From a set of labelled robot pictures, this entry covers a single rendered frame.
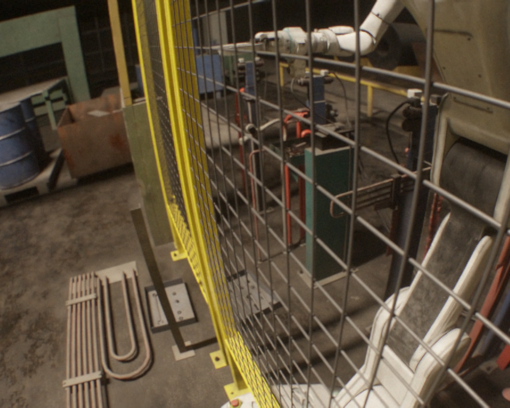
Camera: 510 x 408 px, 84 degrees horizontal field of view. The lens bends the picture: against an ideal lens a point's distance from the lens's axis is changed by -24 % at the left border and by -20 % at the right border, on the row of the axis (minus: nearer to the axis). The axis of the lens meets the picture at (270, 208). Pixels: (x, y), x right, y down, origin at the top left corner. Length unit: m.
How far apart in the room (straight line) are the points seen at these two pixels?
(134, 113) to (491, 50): 1.95
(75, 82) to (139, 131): 8.11
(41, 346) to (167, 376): 0.82
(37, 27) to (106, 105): 5.57
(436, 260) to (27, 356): 2.04
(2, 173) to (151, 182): 2.43
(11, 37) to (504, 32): 10.53
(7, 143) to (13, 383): 2.77
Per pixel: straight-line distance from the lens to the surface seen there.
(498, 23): 0.51
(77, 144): 3.91
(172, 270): 2.29
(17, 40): 10.59
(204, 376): 1.68
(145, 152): 2.24
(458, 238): 0.76
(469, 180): 0.68
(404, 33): 9.60
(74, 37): 10.19
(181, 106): 0.84
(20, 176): 4.30
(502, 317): 1.67
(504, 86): 0.57
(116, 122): 3.86
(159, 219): 2.44
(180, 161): 1.05
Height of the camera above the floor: 1.39
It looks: 30 degrees down
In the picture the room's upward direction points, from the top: 4 degrees counter-clockwise
